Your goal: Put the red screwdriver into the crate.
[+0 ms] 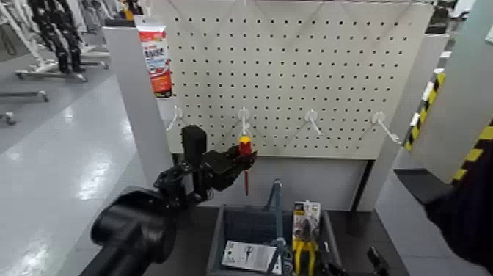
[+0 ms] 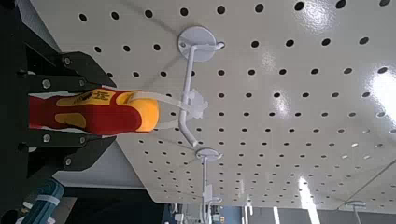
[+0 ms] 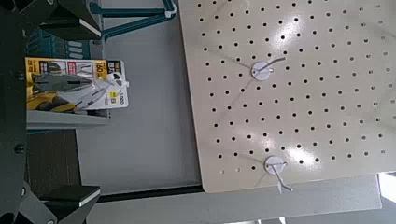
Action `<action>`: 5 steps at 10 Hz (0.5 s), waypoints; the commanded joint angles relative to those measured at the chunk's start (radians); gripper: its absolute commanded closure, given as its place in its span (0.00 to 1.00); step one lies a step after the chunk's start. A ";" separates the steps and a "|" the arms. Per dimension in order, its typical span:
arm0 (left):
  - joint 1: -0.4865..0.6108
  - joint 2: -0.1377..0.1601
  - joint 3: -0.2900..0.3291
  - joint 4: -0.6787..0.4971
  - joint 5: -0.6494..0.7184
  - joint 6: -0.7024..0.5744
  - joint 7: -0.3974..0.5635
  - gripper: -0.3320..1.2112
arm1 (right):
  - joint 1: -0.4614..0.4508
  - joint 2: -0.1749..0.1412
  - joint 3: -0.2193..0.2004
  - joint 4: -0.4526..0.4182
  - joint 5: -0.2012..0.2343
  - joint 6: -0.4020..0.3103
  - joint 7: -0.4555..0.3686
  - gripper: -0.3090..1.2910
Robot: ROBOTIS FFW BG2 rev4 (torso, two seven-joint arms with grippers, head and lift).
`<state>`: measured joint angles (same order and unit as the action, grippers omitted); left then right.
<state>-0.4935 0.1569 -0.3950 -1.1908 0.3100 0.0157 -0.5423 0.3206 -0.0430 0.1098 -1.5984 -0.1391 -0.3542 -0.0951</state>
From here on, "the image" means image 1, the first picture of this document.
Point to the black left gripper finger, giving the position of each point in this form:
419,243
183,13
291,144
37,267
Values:
246,162
234,152

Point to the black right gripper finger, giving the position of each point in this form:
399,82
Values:
377,262
331,266

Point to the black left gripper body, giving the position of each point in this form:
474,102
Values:
208,173

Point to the red yellow screwdriver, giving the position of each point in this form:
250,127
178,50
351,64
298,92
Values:
245,145

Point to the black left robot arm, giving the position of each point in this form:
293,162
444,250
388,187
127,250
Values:
131,231

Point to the grey blue plastic crate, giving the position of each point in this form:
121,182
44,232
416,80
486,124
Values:
250,227

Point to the white pegboard hook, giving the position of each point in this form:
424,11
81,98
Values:
383,125
312,119
175,116
244,117

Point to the grey stand lower panel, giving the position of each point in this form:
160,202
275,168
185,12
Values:
300,181

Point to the white flat card package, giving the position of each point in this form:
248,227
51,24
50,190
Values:
250,256

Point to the grey stand side panel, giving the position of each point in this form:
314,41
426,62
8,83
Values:
142,108
400,127

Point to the beige perforated pegboard panel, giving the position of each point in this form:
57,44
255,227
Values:
292,77

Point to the black bulky dark object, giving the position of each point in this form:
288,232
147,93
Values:
466,216

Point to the red white tube package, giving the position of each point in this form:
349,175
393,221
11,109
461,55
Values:
157,57

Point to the grey pillar with hazard stripes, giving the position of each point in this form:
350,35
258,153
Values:
458,96

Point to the grey wheeled stand base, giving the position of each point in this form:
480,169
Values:
50,75

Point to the grey stand base bar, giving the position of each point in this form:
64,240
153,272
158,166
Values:
27,95

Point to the black humanoid robot on stand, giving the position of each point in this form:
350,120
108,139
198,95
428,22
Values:
57,34

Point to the grey caster wheel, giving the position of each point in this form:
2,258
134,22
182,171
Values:
8,118

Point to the white humanoid robot on stand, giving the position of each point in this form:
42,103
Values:
19,34

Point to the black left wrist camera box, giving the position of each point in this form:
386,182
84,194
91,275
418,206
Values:
193,144

